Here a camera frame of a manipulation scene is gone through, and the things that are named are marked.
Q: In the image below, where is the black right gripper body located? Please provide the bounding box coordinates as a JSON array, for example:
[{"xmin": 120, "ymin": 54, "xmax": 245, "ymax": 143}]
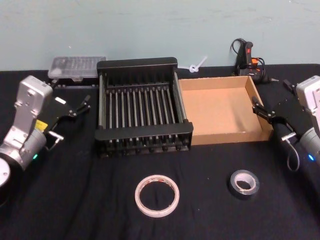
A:
[{"xmin": 273, "ymin": 94, "xmax": 311, "ymax": 137}]

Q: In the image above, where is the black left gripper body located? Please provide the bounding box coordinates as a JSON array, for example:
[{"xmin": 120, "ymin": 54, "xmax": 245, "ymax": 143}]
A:
[{"xmin": 36, "ymin": 93, "xmax": 77, "ymax": 133}]

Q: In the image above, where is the black corded tool, red switch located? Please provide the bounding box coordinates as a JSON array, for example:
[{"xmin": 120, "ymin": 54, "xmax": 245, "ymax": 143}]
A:
[{"xmin": 230, "ymin": 37, "xmax": 279, "ymax": 85}]

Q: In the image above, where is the white tape roll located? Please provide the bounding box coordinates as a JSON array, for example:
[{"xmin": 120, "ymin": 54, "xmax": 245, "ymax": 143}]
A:
[{"xmin": 134, "ymin": 174, "xmax": 180, "ymax": 218}]

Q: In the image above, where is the black rack with steel bars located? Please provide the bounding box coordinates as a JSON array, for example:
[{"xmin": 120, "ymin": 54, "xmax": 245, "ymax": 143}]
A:
[{"xmin": 94, "ymin": 56, "xmax": 195, "ymax": 159}]

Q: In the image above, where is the thin dark right wrist cable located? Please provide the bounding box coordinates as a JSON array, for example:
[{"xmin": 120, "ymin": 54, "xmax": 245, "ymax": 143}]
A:
[{"xmin": 281, "ymin": 133, "xmax": 301, "ymax": 172}]

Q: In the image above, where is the clear plastic case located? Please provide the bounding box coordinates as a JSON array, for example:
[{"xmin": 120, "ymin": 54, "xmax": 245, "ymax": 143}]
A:
[{"xmin": 47, "ymin": 56, "xmax": 107, "ymax": 84}]

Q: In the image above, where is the shallow brown cardboard tray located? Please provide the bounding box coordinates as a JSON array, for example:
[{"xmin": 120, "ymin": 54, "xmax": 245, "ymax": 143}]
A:
[{"xmin": 177, "ymin": 75, "xmax": 274, "ymax": 146}]

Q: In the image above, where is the silver tape roll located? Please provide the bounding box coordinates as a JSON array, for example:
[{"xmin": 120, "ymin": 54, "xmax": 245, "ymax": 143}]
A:
[{"xmin": 227, "ymin": 169, "xmax": 260, "ymax": 201}]

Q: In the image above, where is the black table cloth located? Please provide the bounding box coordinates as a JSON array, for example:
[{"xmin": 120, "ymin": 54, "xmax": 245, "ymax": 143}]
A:
[{"xmin": 0, "ymin": 63, "xmax": 320, "ymax": 240}]

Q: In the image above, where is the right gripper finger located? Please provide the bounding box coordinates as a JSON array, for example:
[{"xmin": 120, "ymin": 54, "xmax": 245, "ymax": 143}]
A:
[
  {"xmin": 283, "ymin": 79, "xmax": 298, "ymax": 94},
  {"xmin": 251, "ymin": 96, "xmax": 276, "ymax": 125}
]

